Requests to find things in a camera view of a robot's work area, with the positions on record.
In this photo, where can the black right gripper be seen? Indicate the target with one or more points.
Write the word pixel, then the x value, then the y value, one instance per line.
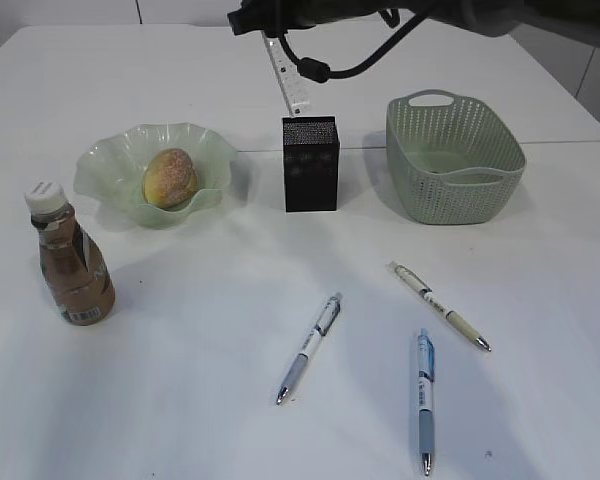
pixel 275 17

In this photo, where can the clear plastic ruler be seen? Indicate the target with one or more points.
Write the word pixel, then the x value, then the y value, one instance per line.
pixel 291 84

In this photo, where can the sugared bread loaf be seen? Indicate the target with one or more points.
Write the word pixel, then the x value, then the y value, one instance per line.
pixel 170 179

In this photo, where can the brown Nescafe coffee bottle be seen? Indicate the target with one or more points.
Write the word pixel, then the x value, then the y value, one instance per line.
pixel 71 263

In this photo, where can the cream ballpoint pen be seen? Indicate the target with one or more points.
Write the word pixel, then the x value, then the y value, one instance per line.
pixel 454 319

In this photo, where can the blue white gel pen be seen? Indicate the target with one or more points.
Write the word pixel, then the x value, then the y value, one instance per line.
pixel 425 401

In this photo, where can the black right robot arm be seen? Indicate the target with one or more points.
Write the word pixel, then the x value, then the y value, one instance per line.
pixel 576 20

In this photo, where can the black mesh pen holder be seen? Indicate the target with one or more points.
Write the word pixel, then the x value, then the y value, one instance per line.
pixel 311 150

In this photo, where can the green wavy glass plate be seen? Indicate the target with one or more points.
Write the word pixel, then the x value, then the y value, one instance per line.
pixel 112 171

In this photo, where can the green plastic woven basket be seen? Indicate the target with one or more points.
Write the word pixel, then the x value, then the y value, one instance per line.
pixel 451 159

